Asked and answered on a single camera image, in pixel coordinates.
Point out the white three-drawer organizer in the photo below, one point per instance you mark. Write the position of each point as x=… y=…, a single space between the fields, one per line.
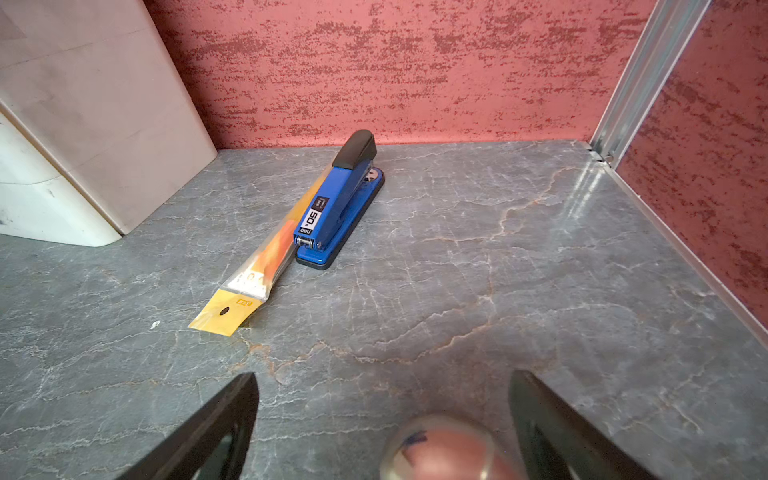
x=97 y=127

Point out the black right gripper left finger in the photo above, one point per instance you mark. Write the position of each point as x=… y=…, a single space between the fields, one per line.
x=212 y=443

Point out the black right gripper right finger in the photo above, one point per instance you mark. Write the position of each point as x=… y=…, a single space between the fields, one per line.
x=556 y=442

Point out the blue black stapler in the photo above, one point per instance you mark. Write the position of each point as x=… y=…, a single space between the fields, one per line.
x=340 y=202

